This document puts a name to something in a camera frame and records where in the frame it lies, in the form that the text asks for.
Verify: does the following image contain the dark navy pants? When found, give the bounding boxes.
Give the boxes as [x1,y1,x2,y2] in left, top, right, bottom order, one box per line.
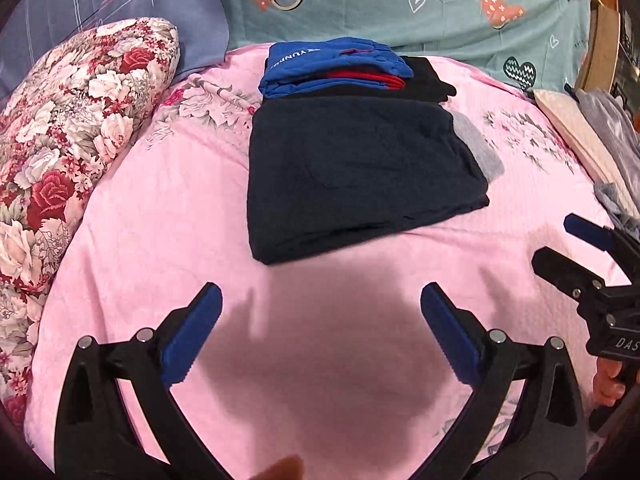
[246,96,504,264]

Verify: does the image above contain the person's right hand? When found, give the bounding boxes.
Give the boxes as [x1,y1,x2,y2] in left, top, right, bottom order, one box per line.
[592,358,626,406]

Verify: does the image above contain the grey clothes pile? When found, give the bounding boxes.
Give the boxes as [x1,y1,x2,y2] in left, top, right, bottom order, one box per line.
[573,89,639,240]

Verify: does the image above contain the cream folded cloth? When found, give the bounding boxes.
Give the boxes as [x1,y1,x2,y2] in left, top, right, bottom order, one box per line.
[534,89,639,217]

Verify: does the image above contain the wooden shelf cabinet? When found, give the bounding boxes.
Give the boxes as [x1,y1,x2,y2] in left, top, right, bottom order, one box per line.
[576,0,639,128]

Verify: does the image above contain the teal heart-print pillow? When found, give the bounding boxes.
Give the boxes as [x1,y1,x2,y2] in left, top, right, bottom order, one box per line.
[221,0,591,91]

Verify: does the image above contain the pink floral bed sheet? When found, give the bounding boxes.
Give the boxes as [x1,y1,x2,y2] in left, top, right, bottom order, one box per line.
[24,46,626,479]

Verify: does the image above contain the red floral quilt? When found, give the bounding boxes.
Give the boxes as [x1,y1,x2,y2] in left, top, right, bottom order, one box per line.
[1,18,180,429]

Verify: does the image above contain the blue-grey striped pillow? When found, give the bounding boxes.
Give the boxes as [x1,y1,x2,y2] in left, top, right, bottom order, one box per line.
[1,0,229,101]

